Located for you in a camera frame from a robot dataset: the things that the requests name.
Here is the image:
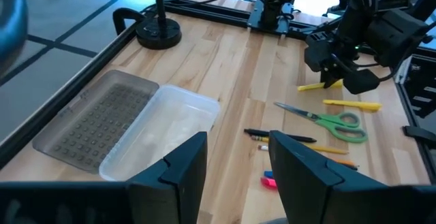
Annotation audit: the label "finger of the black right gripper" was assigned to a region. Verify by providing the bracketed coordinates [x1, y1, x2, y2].
[319, 67, 343, 89]
[343, 68, 381, 95]

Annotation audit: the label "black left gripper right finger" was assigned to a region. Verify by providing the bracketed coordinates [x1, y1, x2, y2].
[268, 130, 389, 224]

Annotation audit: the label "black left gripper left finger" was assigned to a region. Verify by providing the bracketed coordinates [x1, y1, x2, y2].
[126, 131, 208, 224]

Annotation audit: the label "yellow highlighter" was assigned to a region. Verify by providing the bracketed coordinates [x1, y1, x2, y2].
[322, 99, 382, 112]
[297, 80, 344, 93]

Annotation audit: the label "pink highlighter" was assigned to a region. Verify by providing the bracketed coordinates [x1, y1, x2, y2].
[260, 176, 279, 189]

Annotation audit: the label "green-handled scissors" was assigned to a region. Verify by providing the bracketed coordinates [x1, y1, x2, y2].
[273, 101, 369, 144]

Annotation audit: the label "yellow pencil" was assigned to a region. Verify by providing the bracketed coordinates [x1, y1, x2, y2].
[251, 135, 349, 155]

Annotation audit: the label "natural wood pencil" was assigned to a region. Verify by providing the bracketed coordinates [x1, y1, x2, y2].
[257, 144, 359, 171]

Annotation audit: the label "clear plastic supply box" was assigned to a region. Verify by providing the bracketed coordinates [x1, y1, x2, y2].
[98, 84, 221, 182]

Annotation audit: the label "thin black pen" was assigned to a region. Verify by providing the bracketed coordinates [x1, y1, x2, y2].
[243, 128, 317, 144]

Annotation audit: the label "smoky grey box lid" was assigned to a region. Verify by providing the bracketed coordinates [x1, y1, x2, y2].
[32, 69, 160, 174]

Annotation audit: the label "black desk lamp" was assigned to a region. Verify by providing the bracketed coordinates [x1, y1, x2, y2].
[135, 0, 183, 50]

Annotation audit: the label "black clamp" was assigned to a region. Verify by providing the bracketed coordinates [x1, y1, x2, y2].
[112, 7, 146, 36]

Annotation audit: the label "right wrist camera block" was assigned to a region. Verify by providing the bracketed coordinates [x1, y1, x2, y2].
[304, 30, 341, 74]

